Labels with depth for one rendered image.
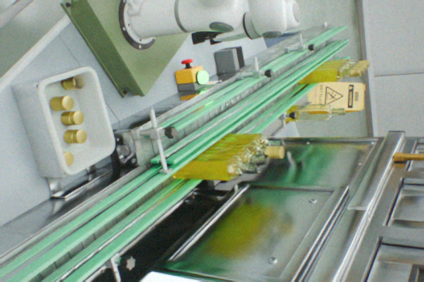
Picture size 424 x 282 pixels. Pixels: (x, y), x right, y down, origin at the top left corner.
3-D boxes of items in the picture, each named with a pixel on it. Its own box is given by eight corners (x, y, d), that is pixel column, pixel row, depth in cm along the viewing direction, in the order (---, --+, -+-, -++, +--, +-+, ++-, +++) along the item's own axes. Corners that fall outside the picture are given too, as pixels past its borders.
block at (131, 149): (118, 167, 121) (139, 167, 117) (109, 133, 118) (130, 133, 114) (127, 161, 123) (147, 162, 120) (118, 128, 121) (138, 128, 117)
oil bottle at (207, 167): (172, 179, 130) (238, 182, 119) (168, 160, 128) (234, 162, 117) (183, 170, 134) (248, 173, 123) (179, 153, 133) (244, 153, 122)
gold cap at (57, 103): (47, 98, 107) (60, 97, 105) (59, 94, 110) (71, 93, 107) (52, 113, 108) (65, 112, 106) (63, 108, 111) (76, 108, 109)
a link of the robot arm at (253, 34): (265, 10, 126) (257, 12, 127) (251, 7, 118) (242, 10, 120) (271, 37, 126) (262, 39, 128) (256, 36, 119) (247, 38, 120)
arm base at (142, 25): (108, 10, 114) (158, 2, 106) (128, -23, 120) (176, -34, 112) (142, 53, 125) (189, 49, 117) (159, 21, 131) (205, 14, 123)
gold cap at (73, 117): (58, 114, 110) (71, 113, 107) (69, 108, 112) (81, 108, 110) (63, 127, 111) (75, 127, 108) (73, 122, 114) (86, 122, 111)
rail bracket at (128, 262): (86, 281, 103) (131, 291, 96) (77, 255, 101) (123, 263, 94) (98, 271, 106) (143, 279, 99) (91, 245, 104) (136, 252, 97)
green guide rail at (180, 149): (150, 163, 121) (175, 164, 117) (150, 159, 121) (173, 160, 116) (334, 42, 260) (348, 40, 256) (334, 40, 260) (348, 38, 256)
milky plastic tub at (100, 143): (41, 177, 107) (67, 179, 103) (10, 85, 101) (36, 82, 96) (93, 149, 121) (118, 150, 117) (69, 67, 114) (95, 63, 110)
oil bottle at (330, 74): (297, 85, 213) (359, 80, 198) (296, 73, 211) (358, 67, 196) (301, 81, 217) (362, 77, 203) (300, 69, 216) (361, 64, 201)
